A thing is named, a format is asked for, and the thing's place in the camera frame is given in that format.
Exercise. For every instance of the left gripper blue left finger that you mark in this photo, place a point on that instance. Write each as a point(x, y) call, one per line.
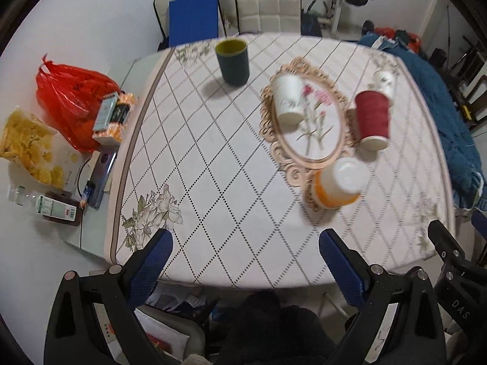
point(145, 266)

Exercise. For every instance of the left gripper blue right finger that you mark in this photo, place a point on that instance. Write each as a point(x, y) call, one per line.
point(345, 265)

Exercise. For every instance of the red ripple paper cup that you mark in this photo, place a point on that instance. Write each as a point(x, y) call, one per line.
point(373, 120)

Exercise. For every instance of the brown medicine bottle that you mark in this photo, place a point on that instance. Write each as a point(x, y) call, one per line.
point(49, 206)

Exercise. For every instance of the white padded chair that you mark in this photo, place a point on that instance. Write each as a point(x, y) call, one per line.
point(260, 16)

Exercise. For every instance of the blue quilted jacket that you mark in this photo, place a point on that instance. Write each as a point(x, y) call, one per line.
point(463, 159)

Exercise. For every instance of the white paper cup on medallion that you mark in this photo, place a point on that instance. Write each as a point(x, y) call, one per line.
point(288, 99)

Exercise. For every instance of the red plastic bag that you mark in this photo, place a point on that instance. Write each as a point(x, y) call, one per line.
point(71, 97)

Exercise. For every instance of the dark wooden chair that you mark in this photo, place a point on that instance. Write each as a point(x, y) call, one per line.
point(468, 84)

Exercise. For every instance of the dark green plastic cup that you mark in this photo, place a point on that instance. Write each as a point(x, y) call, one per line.
point(232, 55)

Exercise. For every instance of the white bamboo print paper cup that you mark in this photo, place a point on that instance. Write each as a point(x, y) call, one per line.
point(384, 82)

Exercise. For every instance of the blue black backpack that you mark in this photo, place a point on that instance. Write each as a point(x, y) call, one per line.
point(309, 24)

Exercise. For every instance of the white squat rack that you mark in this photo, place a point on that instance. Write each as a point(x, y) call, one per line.
point(330, 19)

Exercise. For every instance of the yellow snack bag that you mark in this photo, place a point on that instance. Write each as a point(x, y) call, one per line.
point(41, 150)

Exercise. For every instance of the floral diamond pattern tablecloth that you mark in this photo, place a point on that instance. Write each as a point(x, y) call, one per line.
point(212, 163)

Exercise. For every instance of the smartphone on table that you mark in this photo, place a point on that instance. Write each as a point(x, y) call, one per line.
point(99, 178)

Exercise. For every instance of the orange and white paper cup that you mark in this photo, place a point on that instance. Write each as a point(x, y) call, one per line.
point(340, 183)

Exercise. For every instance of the chair with blue board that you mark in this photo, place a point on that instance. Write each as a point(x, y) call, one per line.
point(187, 21)

